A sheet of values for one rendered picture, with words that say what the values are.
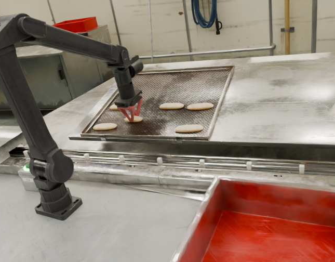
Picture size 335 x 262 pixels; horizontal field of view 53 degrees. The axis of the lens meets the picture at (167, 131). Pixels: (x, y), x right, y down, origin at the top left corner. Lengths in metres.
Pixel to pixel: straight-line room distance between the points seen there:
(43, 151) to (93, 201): 0.22
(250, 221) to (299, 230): 0.11
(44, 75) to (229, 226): 3.41
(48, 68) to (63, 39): 2.96
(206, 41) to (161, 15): 0.73
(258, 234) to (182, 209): 0.21
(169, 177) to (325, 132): 0.48
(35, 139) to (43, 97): 3.24
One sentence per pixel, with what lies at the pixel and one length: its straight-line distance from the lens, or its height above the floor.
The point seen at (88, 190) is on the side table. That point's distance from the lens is 1.10.
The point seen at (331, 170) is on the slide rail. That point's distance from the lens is 1.00.
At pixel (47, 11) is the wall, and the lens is 5.92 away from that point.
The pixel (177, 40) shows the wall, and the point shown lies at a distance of 4.92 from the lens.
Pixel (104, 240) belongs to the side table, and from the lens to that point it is 0.89.
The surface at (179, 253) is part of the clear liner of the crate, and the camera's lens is 0.66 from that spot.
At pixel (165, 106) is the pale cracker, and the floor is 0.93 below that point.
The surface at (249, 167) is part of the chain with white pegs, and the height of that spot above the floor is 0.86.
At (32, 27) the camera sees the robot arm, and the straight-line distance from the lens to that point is 0.90.
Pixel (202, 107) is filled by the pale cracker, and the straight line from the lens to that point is 1.24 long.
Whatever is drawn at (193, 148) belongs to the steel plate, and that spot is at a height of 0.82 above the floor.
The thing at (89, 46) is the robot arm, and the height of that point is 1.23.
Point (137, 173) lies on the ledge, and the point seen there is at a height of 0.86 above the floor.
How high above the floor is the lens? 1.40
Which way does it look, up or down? 25 degrees down
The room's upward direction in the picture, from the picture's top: 10 degrees counter-clockwise
